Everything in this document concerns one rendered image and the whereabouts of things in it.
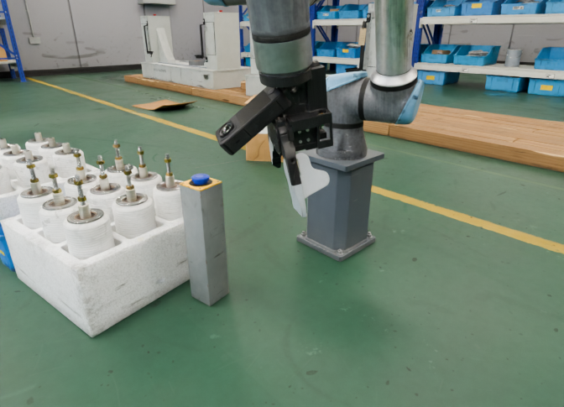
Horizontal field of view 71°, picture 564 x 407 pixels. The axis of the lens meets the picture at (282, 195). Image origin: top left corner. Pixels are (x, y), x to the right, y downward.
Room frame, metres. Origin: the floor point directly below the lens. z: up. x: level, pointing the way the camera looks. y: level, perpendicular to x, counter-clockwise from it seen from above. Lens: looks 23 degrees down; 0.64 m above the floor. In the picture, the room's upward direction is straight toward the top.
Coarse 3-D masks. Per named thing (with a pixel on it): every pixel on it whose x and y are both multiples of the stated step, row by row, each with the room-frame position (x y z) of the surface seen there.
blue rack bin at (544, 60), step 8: (544, 48) 4.57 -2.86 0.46; (552, 48) 4.71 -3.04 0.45; (560, 48) 4.66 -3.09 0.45; (544, 56) 4.60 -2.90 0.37; (552, 56) 4.69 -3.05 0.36; (560, 56) 4.64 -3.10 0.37; (536, 64) 4.38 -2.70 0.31; (544, 64) 4.33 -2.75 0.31; (552, 64) 4.27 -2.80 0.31; (560, 64) 4.23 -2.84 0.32
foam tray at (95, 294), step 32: (160, 224) 0.91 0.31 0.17; (32, 256) 0.82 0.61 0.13; (64, 256) 0.74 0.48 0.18; (96, 256) 0.74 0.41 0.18; (128, 256) 0.78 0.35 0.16; (160, 256) 0.85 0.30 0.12; (32, 288) 0.86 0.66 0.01; (64, 288) 0.74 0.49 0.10; (96, 288) 0.71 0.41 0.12; (128, 288) 0.77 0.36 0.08; (160, 288) 0.84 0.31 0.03; (96, 320) 0.70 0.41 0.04
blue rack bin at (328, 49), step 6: (330, 42) 6.91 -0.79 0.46; (336, 42) 6.99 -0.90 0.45; (342, 42) 6.89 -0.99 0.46; (348, 42) 6.65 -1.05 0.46; (324, 48) 6.80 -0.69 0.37; (330, 48) 6.90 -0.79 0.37; (336, 48) 6.98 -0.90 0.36; (318, 54) 6.64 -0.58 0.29; (324, 54) 6.55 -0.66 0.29; (330, 54) 6.46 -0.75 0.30; (336, 54) 6.47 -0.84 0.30
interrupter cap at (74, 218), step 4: (92, 208) 0.83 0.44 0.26; (96, 208) 0.83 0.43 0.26; (76, 212) 0.81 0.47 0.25; (92, 212) 0.81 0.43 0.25; (96, 212) 0.81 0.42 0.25; (100, 212) 0.81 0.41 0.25; (68, 216) 0.79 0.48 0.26; (72, 216) 0.79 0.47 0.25; (76, 216) 0.79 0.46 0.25; (92, 216) 0.80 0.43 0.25; (96, 216) 0.79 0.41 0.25; (100, 216) 0.79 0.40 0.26; (68, 220) 0.77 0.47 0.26; (72, 220) 0.77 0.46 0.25; (76, 220) 0.77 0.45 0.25; (80, 220) 0.77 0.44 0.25; (84, 220) 0.77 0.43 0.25; (88, 220) 0.77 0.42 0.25; (92, 220) 0.77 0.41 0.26; (96, 220) 0.78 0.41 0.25
